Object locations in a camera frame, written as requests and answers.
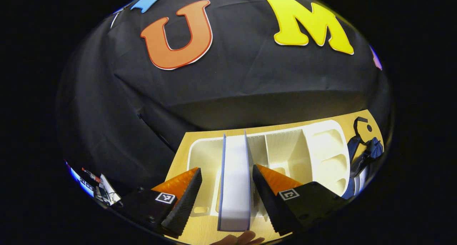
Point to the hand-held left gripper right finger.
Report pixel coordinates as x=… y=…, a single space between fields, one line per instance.
x=267 y=202

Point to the black backdrop cloth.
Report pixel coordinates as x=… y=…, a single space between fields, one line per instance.
x=250 y=80

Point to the black round desk grommet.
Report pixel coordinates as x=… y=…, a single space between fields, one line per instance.
x=369 y=128

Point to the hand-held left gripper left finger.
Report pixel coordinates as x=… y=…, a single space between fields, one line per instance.
x=185 y=205

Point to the computer monitor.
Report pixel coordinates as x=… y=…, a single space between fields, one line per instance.
x=80 y=180

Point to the blue schoolbag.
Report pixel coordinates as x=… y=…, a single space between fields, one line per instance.
x=369 y=152

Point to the white plastic bookshelf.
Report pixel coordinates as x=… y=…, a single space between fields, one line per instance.
x=285 y=148

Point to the white side table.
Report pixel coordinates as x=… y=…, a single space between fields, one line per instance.
x=109 y=191

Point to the blue-grey cover book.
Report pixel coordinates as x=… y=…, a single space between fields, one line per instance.
x=235 y=188

